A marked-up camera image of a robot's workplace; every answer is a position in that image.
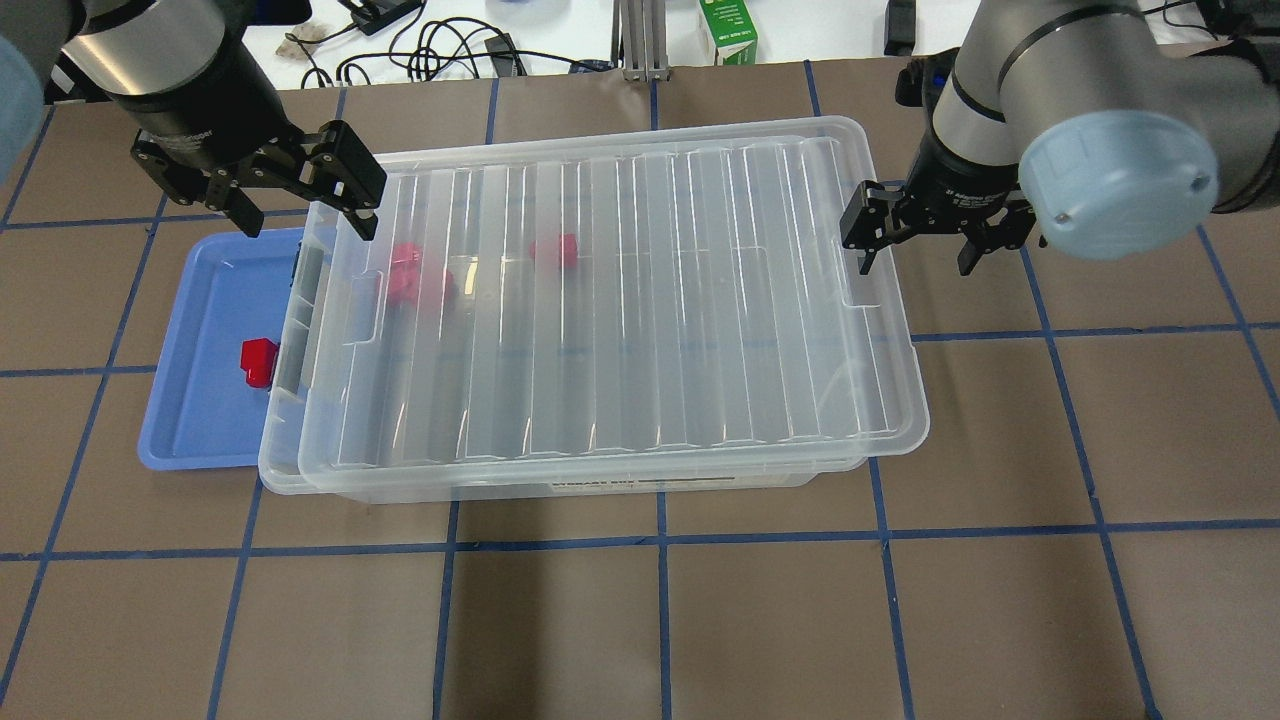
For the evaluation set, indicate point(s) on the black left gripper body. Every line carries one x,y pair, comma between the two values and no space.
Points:
213,122

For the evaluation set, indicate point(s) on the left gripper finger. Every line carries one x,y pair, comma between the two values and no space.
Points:
240,209
364,221

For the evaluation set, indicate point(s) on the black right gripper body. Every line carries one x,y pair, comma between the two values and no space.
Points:
962,182

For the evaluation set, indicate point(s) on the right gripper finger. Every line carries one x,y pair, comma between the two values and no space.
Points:
977,246
869,250

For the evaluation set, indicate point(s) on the clear plastic box lid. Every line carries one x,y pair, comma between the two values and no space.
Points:
620,310

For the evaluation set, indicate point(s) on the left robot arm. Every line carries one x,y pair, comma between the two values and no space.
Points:
125,48

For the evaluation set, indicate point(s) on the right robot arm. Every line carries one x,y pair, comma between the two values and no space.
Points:
1065,119

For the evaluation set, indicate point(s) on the lone red block in box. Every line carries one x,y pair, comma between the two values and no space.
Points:
564,248

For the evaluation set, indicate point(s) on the clear plastic storage box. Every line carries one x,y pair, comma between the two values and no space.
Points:
290,400

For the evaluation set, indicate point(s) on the black device on table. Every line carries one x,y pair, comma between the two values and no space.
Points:
899,27

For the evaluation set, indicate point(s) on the blue plastic tray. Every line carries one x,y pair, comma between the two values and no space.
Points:
200,413

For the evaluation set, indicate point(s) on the black power adapter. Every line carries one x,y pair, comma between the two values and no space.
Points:
505,57

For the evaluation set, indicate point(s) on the green white carton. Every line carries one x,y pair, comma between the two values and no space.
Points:
729,32

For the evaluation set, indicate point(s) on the aluminium frame post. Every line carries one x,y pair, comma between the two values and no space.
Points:
639,40

